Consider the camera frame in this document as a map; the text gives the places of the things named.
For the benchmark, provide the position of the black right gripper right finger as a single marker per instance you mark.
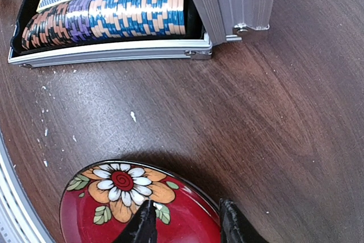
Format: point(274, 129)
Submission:
point(235, 227)

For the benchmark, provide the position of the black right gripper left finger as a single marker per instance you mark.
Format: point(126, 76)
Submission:
point(142, 226)

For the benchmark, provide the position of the aluminium poker case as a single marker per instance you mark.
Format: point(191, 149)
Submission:
point(223, 21)

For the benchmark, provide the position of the red floral plate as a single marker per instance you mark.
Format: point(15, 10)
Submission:
point(102, 199)

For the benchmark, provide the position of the blue orange chip stack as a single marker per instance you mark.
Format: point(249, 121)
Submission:
point(79, 21)

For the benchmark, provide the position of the front aluminium rail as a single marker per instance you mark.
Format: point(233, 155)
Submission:
point(19, 220)

